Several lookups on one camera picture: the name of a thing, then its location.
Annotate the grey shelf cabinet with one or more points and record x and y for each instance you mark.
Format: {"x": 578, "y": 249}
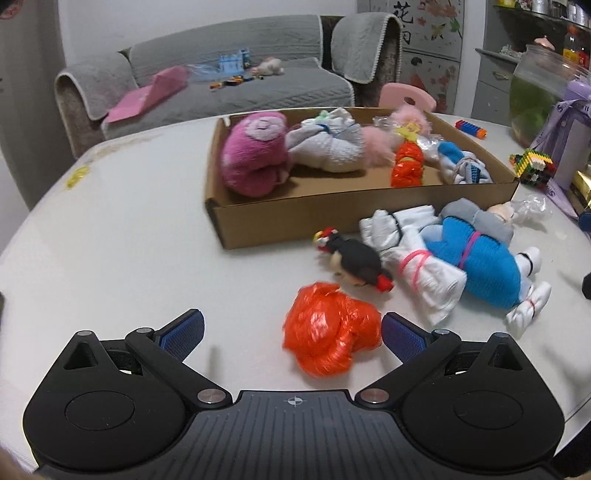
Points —
{"x": 510, "y": 27}

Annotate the blue toy on sofa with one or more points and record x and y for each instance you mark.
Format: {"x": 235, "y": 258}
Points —
{"x": 235, "y": 64}

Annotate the glass fish bowl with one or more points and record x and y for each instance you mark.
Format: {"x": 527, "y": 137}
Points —
{"x": 538, "y": 83}

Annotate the orange drink bottle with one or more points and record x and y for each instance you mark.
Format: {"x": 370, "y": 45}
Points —
{"x": 574, "y": 49}

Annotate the orange plastic bag bundle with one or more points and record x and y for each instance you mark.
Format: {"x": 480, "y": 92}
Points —
{"x": 326, "y": 327}

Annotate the pink cushion on sofa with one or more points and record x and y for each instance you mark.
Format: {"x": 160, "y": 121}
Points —
{"x": 163, "y": 85}

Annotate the white roll beige band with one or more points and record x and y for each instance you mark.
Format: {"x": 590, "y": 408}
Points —
{"x": 507, "y": 213}

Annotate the white cloth bundle blue band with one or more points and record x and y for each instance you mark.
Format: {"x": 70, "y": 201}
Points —
{"x": 331, "y": 142}

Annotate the brown cardboard box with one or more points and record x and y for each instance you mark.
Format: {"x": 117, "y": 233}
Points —
{"x": 311, "y": 200}

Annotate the magenta plush toy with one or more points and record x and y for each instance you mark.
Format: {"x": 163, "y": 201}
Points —
{"x": 254, "y": 159}

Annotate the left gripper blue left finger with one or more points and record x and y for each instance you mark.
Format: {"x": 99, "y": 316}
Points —
{"x": 163, "y": 351}

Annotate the multicolour block cube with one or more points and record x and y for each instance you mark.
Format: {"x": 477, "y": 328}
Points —
{"x": 533, "y": 168}

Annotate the flower poster board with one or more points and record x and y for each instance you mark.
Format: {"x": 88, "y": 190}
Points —
{"x": 432, "y": 44}

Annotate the small plush on sofa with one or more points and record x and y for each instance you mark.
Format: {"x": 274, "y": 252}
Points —
{"x": 269, "y": 67}

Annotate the black haired doll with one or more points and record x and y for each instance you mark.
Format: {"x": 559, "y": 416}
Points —
{"x": 354, "y": 260}

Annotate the pink fluffy pompom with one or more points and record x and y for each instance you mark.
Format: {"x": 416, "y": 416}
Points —
{"x": 380, "y": 147}
{"x": 411, "y": 122}

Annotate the white roll black band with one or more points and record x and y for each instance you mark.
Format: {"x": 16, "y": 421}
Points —
{"x": 533, "y": 297}

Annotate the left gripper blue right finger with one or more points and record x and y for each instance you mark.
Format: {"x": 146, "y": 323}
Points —
{"x": 421, "y": 352}

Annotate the gold snack bag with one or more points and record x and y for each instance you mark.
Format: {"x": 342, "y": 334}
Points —
{"x": 581, "y": 188}

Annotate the white roll pink band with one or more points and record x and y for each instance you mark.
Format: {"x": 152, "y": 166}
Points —
{"x": 397, "y": 237}

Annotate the light blue cloth bundle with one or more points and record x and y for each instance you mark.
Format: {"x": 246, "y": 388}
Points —
{"x": 461, "y": 167}

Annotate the yellow item on table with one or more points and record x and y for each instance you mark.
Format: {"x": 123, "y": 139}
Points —
{"x": 76, "y": 176}

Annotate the blue orange block toy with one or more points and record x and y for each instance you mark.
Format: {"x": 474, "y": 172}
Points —
{"x": 471, "y": 129}

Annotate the pink child chair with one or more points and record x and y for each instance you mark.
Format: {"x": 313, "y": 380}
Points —
{"x": 394, "y": 95}

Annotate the grey sofa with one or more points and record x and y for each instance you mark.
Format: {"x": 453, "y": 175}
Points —
{"x": 328, "y": 61}

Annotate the clear plastic bag bundle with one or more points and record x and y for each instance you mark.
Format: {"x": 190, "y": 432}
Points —
{"x": 532, "y": 209}

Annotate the blue knit sock bundle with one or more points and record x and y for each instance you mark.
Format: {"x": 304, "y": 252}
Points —
{"x": 492, "y": 272}

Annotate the purple water bottle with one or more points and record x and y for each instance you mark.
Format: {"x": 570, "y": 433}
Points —
{"x": 565, "y": 138}

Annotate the grey sock bundle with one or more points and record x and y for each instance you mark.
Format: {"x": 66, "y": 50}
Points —
{"x": 486, "y": 222}

